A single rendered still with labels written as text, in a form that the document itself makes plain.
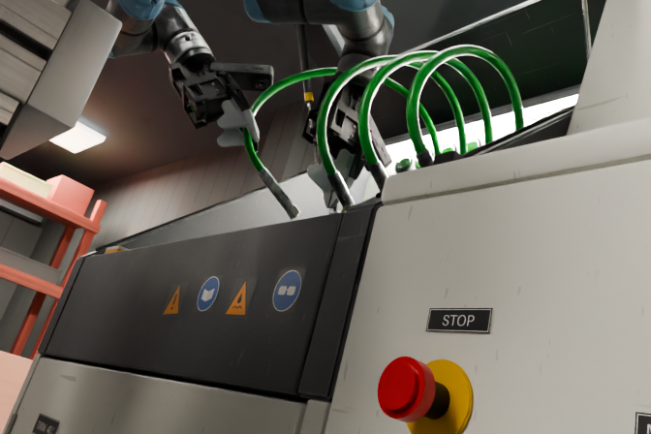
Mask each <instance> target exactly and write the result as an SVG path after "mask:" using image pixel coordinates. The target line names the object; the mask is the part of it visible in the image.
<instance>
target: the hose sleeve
mask: <svg viewBox="0 0 651 434"><path fill-rule="evenodd" d="M258 176H259V177H260V178H261V180H262V181H263V183H264V184H265V185H266V187H267V188H268V189H269V191H270V192H271V193H272V195H273V196H274V197H275V198H276V200H278V202H279V203H280V204H281V206H282V207H283V208H284V209H285V211H288V210H289V209H290V208H292V207H293V206H294V204H293V202H292V201H291V199H290V198H289V197H288V195H287V194H286V193H285V192H284V191H283V189H282V188H281V187H280V185H279V184H278V183H277V181H276V180H275V179H274V177H273V176H272V175H271V173H270V172H269V171H268V170H267V168H264V169H262V170H260V171H259V172H258Z"/></svg>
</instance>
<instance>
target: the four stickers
mask: <svg viewBox="0 0 651 434"><path fill-rule="evenodd" d="M306 270H307V269H280V272H279V275H278V278H277V281H276V285H275V288H274V291H273V294H272V297H271V300H270V302H269V305H268V309H267V311H271V312H284V313H293V312H294V311H295V307H296V303H297V300H298V297H299V293H300V290H301V287H302V284H303V280H304V277H305V274H306ZM223 276H224V275H215V276H205V277H204V278H203V281H202V284H201V289H200V292H199V295H198V298H197V301H196V304H195V307H194V310H193V312H212V310H213V307H214V304H215V300H216V297H217V294H218V292H219V289H220V286H221V283H222V279H223ZM258 278H259V277H251V278H235V281H234V284H233V287H232V292H231V295H230V298H229V301H228V304H227V307H226V311H225V314H224V317H239V318H246V315H247V312H248V308H249V305H250V302H251V299H252V296H253V292H254V290H255V287H256V284H257V281H258ZM188 284H189V281H187V282H181V283H174V284H171V287H170V292H169V295H168V298H167V301H166V304H165V307H164V310H163V313H162V316H161V317H167V316H178V314H179V311H180V308H181V304H182V301H183V298H184V296H185V293H186V290H187V287H188Z"/></svg>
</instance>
